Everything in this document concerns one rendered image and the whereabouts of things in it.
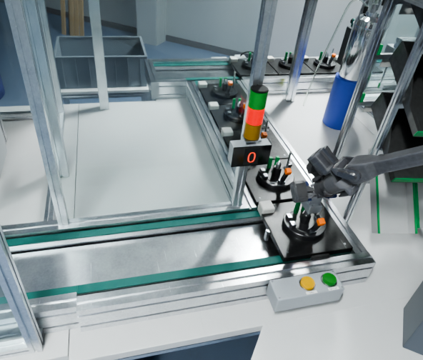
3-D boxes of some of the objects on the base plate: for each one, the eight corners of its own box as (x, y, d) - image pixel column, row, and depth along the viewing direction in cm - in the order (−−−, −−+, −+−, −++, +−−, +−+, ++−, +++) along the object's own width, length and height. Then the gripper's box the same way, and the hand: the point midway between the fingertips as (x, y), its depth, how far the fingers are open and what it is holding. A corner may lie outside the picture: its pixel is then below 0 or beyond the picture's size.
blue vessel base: (356, 129, 204) (374, 82, 187) (330, 131, 200) (346, 83, 183) (341, 115, 215) (356, 70, 199) (316, 116, 212) (330, 70, 195)
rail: (365, 281, 124) (377, 260, 118) (81, 331, 103) (75, 308, 96) (356, 268, 128) (367, 246, 122) (81, 313, 107) (76, 291, 100)
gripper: (306, 197, 104) (283, 207, 119) (364, 190, 109) (336, 200, 123) (301, 176, 105) (279, 188, 120) (359, 169, 110) (331, 182, 125)
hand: (313, 192), depth 118 cm, fingers closed on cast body, 4 cm apart
